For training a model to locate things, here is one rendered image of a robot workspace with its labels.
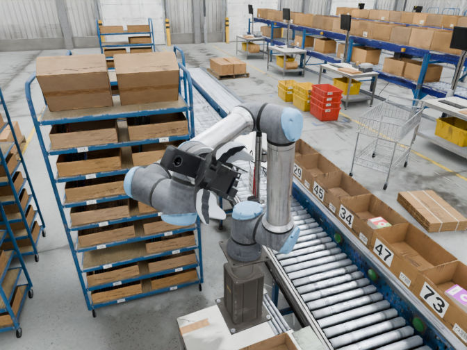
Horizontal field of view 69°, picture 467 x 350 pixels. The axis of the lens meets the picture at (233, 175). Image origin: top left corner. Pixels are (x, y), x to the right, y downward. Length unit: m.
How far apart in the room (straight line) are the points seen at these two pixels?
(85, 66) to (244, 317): 1.76
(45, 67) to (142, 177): 1.54
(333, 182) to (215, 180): 2.50
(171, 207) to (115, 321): 2.44
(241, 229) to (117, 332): 1.77
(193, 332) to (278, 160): 1.17
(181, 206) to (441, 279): 1.88
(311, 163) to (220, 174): 2.77
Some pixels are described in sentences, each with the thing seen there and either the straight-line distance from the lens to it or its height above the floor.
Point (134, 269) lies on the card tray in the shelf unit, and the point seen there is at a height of 0.41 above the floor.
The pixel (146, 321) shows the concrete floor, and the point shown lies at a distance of 3.18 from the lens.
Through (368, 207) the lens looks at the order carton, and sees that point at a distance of 2.92.
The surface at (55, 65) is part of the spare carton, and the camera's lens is 2.38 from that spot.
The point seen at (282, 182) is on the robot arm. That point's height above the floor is 1.74.
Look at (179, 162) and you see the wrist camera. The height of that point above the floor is 2.14.
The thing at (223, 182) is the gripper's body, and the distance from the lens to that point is 0.68.
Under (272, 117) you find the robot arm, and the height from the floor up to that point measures 2.03.
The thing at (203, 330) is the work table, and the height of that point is 0.75.
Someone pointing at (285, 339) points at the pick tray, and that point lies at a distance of 2.04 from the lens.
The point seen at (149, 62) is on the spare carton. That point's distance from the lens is 2.35.
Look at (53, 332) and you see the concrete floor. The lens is 3.37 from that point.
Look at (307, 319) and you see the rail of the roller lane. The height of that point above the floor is 0.74.
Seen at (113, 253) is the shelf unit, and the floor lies 0.54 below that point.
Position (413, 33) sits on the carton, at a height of 1.62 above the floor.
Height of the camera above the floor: 2.44
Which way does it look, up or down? 29 degrees down
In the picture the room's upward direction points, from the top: straight up
